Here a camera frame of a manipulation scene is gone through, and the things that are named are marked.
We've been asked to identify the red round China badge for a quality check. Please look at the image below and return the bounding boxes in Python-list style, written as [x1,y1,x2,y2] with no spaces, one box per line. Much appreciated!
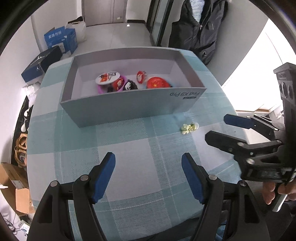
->
[147,77,172,89]

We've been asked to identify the red frilly hair clip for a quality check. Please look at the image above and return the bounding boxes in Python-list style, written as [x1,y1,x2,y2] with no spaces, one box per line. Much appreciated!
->
[136,70,147,84]

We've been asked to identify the black white character charm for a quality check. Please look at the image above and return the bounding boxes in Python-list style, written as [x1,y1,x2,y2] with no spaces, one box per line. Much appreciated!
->
[123,80,138,91]

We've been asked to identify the purple bracelet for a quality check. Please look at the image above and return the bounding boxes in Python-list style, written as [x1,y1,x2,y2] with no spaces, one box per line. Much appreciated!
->
[96,76,127,95]

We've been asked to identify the white round pin badge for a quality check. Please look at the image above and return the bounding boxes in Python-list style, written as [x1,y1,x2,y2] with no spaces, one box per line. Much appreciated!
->
[95,71,120,85]

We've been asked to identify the person's right hand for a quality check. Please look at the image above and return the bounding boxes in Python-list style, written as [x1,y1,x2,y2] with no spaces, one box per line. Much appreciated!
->
[262,178,296,205]

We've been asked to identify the white power strip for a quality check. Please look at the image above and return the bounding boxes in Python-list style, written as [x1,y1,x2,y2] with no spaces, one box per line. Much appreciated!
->
[19,220,30,235]

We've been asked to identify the yellow-green flower hair clip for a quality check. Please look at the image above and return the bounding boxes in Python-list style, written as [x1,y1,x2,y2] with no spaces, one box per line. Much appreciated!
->
[181,123,199,135]

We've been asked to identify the brown cardboard box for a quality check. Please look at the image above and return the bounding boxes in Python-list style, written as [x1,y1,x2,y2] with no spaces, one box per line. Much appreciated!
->
[1,163,35,216]

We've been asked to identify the tan brown shoes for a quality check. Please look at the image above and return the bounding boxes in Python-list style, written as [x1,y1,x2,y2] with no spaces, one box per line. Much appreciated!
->
[14,133,28,168]

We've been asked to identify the teal plaid tablecloth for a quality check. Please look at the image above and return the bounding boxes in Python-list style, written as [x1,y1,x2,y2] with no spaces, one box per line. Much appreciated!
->
[27,50,246,240]

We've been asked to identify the black white sneakers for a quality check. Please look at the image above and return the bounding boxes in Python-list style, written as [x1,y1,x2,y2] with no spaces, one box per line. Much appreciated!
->
[21,106,33,133]

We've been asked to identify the black jacket hanging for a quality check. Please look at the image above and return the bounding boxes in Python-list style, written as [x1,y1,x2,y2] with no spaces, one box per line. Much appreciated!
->
[169,0,228,65]

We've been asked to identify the grey open cardboard box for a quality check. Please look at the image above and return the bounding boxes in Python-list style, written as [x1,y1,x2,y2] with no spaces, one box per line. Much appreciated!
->
[61,47,206,128]

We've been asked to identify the black Jordan shoe box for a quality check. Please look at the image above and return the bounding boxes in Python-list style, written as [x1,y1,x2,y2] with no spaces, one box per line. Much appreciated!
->
[21,46,62,84]

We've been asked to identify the blue cardboard box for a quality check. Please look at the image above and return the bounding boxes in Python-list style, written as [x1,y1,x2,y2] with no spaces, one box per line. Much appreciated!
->
[44,26,78,55]

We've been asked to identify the grey door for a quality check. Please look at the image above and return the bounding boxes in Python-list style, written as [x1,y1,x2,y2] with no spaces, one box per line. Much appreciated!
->
[82,0,127,27]

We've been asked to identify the white plastic bag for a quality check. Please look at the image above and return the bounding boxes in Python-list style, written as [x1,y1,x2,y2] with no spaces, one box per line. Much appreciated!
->
[65,16,87,43]

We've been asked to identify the black mirror frame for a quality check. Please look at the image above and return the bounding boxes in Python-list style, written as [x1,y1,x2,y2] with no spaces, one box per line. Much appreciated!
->
[146,0,174,47]

